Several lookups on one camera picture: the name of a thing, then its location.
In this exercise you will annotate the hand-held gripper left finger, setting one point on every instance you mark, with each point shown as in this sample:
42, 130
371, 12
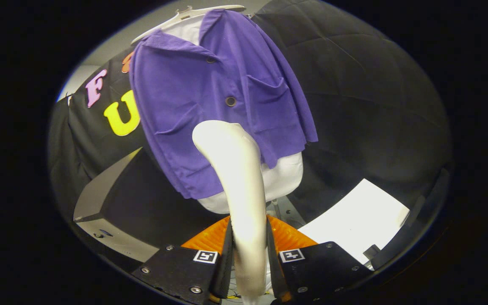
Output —
184, 271

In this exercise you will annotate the white garment steamer head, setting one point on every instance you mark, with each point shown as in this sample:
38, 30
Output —
239, 178

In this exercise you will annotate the white clothes hanger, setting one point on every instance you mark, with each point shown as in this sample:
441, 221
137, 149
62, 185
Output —
218, 8

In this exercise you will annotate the white paper sheet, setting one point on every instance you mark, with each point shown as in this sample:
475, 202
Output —
354, 220

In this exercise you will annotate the grey drawer cabinet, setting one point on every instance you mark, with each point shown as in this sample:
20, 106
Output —
95, 195

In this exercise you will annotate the white garment form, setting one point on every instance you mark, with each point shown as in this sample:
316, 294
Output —
284, 178

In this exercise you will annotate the black backdrop cloth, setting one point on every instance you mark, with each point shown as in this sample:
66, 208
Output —
375, 106

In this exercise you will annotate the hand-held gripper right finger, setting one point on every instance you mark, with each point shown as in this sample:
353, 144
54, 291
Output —
320, 271

